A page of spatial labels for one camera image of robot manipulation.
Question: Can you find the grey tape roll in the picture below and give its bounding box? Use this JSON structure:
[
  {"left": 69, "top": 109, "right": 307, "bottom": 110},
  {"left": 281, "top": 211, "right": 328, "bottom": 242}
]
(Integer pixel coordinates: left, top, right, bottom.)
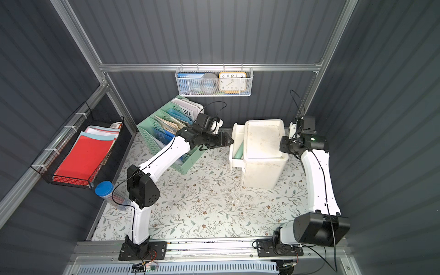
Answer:
[{"left": 199, "top": 73, "right": 218, "bottom": 95}]

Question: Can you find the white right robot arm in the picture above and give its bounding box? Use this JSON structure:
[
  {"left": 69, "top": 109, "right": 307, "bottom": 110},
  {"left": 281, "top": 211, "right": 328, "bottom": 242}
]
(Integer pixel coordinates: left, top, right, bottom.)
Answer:
[{"left": 276, "top": 116, "right": 351, "bottom": 248}]

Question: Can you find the black wire wall tray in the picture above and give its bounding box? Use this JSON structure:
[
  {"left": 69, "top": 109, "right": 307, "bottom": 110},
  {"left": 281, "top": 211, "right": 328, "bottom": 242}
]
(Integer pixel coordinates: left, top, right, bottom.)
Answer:
[{"left": 31, "top": 104, "right": 132, "bottom": 189}]

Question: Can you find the blue folder in organizer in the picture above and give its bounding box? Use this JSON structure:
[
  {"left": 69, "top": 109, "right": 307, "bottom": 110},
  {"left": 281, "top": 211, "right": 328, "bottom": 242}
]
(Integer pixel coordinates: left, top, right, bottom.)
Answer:
[{"left": 152, "top": 128, "right": 175, "bottom": 145}]

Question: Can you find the mint green file organizer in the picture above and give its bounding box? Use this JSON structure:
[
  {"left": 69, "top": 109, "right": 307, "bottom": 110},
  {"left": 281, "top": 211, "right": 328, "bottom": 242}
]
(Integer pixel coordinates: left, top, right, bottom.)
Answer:
[{"left": 137, "top": 96, "right": 204, "bottom": 155}]

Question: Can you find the white wire hanging basket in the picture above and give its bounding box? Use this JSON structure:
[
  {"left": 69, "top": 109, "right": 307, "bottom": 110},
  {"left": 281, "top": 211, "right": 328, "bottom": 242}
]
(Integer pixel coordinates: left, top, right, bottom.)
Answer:
[{"left": 175, "top": 66, "right": 254, "bottom": 97}]

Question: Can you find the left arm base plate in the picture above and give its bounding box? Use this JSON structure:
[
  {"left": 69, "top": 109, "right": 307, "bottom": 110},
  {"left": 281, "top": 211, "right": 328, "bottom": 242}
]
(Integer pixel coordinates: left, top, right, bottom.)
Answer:
[{"left": 118, "top": 236, "right": 167, "bottom": 261}]

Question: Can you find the yellow alarm clock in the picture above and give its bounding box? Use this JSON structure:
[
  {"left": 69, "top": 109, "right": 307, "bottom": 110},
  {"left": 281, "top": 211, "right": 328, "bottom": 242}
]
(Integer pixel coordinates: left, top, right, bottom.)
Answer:
[{"left": 218, "top": 72, "right": 247, "bottom": 94}]

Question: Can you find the white three-drawer storage unit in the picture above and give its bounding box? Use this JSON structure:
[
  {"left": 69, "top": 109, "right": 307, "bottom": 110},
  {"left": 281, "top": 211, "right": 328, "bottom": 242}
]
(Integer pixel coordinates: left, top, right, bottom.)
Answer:
[{"left": 242, "top": 119, "right": 289, "bottom": 190}]

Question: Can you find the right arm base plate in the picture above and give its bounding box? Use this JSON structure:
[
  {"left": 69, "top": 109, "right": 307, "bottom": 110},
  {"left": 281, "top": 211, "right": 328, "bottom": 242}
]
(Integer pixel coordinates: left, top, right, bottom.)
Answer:
[{"left": 252, "top": 238, "right": 304, "bottom": 257}]

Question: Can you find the white ribbed front cover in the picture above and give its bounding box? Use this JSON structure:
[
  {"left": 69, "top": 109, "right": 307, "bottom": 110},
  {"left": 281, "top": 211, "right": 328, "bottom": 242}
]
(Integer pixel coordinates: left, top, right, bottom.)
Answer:
[{"left": 74, "top": 260, "right": 279, "bottom": 275}]

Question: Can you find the blue box in basket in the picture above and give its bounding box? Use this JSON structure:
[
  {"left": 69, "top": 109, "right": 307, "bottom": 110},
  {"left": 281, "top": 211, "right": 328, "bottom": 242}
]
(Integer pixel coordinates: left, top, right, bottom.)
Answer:
[{"left": 176, "top": 72, "right": 205, "bottom": 96}]

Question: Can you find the red paper folder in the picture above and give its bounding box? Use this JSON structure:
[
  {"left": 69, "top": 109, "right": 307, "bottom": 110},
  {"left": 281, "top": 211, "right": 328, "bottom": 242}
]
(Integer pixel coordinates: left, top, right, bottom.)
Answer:
[{"left": 54, "top": 128, "right": 118, "bottom": 185}]

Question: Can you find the blue-lid clear jar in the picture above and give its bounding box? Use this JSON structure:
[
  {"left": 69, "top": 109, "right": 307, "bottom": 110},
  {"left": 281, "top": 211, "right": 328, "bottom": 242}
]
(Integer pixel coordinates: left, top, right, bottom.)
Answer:
[{"left": 95, "top": 181, "right": 131, "bottom": 211}]

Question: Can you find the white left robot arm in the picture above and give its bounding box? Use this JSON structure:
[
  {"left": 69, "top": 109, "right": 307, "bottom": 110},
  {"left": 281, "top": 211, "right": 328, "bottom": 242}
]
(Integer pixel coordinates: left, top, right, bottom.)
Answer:
[{"left": 127, "top": 113, "right": 234, "bottom": 246}]

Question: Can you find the white magazine in organizer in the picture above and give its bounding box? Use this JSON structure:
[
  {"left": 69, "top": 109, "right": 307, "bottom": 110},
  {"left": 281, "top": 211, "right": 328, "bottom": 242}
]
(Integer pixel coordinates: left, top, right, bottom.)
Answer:
[{"left": 171, "top": 97, "right": 204, "bottom": 121}]

